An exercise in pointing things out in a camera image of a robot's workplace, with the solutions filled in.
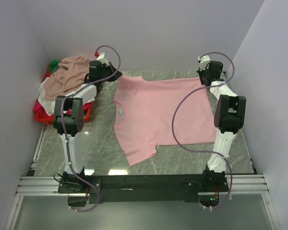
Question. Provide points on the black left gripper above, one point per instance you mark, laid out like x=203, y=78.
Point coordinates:
x=111, y=68

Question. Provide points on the beige t shirt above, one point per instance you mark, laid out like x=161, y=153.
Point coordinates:
x=69, y=77

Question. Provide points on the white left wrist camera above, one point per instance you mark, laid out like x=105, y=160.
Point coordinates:
x=102, y=58

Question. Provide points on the red plastic basket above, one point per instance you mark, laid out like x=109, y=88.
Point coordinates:
x=50, y=121

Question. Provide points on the aluminium frame rail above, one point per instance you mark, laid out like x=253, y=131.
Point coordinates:
x=43, y=186

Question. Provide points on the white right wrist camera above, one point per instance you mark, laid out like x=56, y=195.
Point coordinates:
x=203, y=62

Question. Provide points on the magenta t shirt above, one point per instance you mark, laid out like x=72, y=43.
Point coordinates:
x=40, y=113

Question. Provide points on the black base beam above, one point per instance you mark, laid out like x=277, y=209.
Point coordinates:
x=140, y=188

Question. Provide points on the green garment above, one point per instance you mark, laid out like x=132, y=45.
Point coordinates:
x=53, y=65

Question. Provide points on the pink t shirt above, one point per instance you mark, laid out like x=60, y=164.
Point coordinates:
x=153, y=113

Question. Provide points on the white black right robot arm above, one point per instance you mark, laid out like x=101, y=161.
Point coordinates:
x=228, y=120

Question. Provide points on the white t shirt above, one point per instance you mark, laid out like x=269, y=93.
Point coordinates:
x=88, y=95

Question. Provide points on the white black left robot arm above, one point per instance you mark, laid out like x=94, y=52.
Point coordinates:
x=69, y=122

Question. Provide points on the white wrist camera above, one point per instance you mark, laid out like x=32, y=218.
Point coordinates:
x=102, y=58
x=203, y=62

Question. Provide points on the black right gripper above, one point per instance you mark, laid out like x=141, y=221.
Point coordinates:
x=200, y=73

